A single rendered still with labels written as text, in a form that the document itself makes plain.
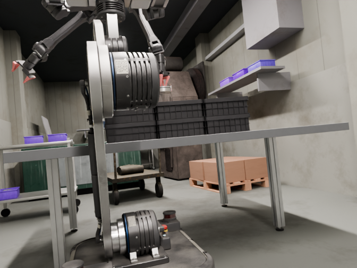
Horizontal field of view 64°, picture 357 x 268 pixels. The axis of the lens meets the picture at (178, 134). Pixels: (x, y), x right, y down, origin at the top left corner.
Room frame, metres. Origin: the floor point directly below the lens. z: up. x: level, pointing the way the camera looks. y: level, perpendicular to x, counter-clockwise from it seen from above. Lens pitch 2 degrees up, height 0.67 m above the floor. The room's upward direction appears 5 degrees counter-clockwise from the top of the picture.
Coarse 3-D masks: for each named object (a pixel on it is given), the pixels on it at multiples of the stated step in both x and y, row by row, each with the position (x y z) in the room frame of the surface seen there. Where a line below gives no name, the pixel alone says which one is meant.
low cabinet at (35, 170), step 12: (84, 144) 4.68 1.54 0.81; (84, 156) 4.67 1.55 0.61; (108, 156) 4.77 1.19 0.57; (120, 156) 4.83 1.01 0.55; (132, 156) 4.89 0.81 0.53; (24, 168) 4.43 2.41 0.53; (36, 168) 4.48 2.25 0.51; (60, 168) 4.57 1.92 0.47; (84, 168) 4.67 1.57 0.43; (108, 168) 4.77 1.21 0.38; (24, 180) 4.43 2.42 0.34; (36, 180) 4.47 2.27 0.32; (60, 180) 4.56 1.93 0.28; (84, 180) 4.66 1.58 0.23; (84, 192) 4.70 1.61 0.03
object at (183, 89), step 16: (176, 64) 5.53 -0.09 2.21; (176, 80) 5.46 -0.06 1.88; (192, 80) 5.78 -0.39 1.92; (160, 96) 5.74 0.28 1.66; (176, 96) 5.25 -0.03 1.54; (192, 96) 5.38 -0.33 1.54; (160, 160) 6.08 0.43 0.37; (176, 160) 5.27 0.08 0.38; (192, 160) 5.38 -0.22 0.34; (176, 176) 5.31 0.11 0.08
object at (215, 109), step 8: (208, 104) 1.76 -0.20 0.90; (216, 104) 1.77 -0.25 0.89; (224, 104) 1.78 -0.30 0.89; (232, 104) 1.79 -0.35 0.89; (240, 104) 1.80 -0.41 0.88; (208, 112) 1.76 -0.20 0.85; (216, 112) 1.77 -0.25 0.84; (224, 112) 1.78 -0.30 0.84; (232, 112) 1.79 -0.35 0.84; (240, 112) 1.80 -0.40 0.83
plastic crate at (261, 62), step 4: (260, 60) 3.34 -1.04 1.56; (264, 60) 3.35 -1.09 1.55; (268, 60) 3.36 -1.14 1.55; (272, 60) 3.38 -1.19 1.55; (252, 64) 3.50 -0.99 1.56; (256, 64) 3.43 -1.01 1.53; (260, 64) 3.34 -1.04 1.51; (264, 64) 3.35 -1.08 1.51; (268, 64) 3.37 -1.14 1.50; (272, 64) 3.38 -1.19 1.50; (248, 68) 3.62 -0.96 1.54; (252, 68) 3.52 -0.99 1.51; (256, 68) 3.44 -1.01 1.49; (248, 72) 3.63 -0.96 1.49
